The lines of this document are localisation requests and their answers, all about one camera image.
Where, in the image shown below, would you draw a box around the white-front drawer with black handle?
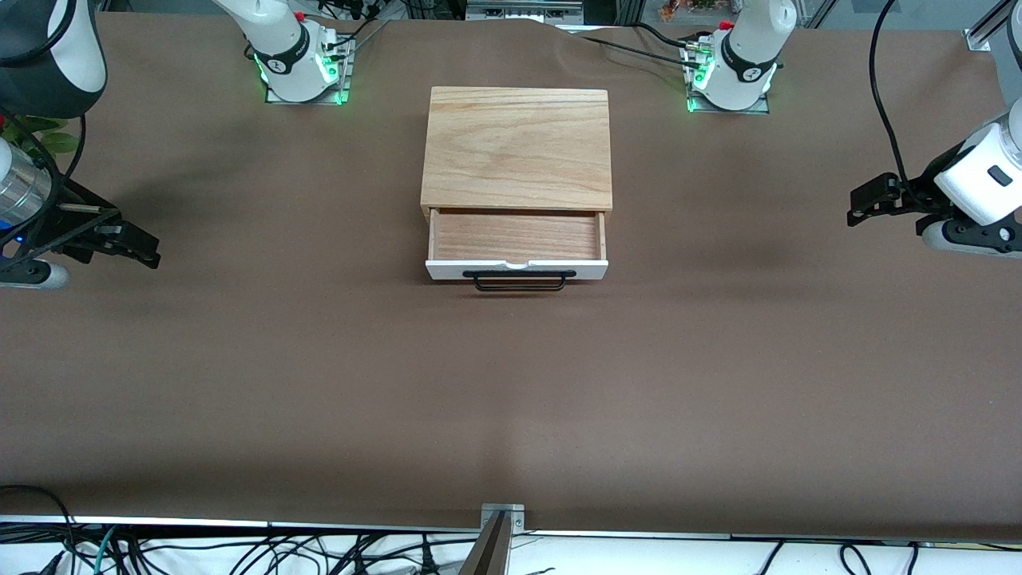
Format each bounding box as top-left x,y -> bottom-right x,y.
425,209 -> 609,293

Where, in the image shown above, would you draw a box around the light wooden drawer cabinet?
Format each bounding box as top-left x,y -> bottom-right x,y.
420,86 -> 614,226

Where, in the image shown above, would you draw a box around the red artificial rose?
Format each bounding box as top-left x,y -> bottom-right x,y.
0,110 -> 82,159

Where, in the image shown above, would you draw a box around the orange artificial flowers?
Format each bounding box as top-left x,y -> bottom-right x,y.
659,0 -> 723,22

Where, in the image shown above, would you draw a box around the grey electronics box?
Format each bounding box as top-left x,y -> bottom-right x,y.
465,0 -> 585,25

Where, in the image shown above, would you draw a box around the brown table mat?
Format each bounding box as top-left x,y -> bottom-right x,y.
0,12 -> 1022,541

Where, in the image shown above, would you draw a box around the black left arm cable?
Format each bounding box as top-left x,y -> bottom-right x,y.
869,0 -> 913,186

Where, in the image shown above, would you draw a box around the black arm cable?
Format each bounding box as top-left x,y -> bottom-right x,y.
869,0 -> 913,186
0,0 -> 90,268

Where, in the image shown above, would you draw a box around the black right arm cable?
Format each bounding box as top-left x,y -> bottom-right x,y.
0,0 -> 90,268

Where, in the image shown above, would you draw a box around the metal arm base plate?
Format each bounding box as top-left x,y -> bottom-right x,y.
263,34 -> 353,105
684,38 -> 772,115

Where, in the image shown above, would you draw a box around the aluminium frame post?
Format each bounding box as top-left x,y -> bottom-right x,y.
962,0 -> 1019,54

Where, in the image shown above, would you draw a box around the black looped floor cable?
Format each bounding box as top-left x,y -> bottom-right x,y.
0,484 -> 77,553

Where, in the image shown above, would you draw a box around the black base power cable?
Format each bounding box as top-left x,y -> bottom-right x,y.
573,34 -> 694,68
633,22 -> 699,49

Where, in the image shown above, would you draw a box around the aluminium table edge rail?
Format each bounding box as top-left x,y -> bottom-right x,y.
0,515 -> 1022,549

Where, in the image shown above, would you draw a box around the teal floor cable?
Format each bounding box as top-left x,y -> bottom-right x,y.
90,525 -> 121,575

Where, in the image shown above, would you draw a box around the grey base cable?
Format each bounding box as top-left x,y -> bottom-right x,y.
348,16 -> 394,54

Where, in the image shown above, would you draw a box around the metal clamp bracket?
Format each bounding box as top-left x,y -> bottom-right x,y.
481,503 -> 526,533

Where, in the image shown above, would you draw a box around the dark camera stand pole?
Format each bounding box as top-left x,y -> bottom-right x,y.
458,511 -> 512,575

